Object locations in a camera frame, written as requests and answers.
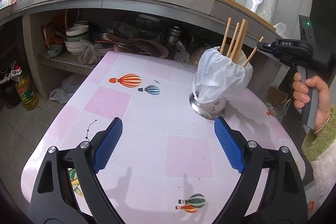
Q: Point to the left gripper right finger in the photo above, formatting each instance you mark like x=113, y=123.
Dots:
x=283, y=199

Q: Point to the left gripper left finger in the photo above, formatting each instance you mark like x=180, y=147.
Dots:
x=53, y=199

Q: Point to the wooden chopstick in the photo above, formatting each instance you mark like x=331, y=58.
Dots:
x=225, y=35
x=233, y=40
x=252, y=53
x=241, y=43
x=236, y=47

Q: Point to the white plastic bag liner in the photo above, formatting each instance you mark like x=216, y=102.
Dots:
x=218, y=76

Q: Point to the steel utensil holder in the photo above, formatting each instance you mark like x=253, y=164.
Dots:
x=210, y=110

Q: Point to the green sleeve forearm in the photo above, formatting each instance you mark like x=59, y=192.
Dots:
x=319, y=149

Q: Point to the person right hand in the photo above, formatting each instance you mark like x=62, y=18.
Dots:
x=301, y=98

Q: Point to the clear plastic bag on counter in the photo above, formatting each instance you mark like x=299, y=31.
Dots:
x=282, y=30

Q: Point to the cardboard box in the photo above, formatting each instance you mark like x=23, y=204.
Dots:
x=275, y=97

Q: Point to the pink patterned table cover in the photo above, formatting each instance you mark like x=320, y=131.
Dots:
x=168, y=165

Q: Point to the cooking oil bottle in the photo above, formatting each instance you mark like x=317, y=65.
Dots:
x=24, y=88

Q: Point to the stack of bowls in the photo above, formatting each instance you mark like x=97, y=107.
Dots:
x=77, y=37

